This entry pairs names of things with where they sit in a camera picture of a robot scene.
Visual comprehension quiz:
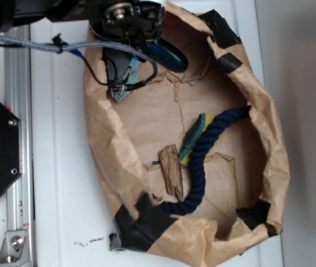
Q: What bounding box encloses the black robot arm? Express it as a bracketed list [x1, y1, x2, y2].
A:
[0, 1, 166, 95]

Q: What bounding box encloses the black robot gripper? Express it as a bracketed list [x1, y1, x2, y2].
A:
[90, 1, 166, 96]

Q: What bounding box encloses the metal corner bracket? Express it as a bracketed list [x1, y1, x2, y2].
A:
[0, 230, 31, 266]

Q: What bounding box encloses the dark teal oval case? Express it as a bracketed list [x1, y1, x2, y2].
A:
[147, 38, 189, 73]

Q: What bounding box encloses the aluminium extrusion rail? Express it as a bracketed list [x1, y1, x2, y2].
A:
[3, 24, 36, 267]

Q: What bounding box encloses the brown wood piece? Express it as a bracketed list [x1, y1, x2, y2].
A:
[159, 144, 184, 201]

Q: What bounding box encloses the brown paper bag bin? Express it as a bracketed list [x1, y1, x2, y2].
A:
[84, 3, 290, 266]

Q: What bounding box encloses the grey braided cable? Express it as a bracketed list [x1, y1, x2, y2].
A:
[0, 29, 159, 90]

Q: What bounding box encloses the navy blue rope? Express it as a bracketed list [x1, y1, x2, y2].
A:
[151, 105, 252, 216]

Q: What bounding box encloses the yellow green sponge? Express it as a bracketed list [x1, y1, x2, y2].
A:
[179, 113, 215, 167]

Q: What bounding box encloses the light blue terry cloth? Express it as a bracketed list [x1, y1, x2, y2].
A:
[111, 57, 141, 103]

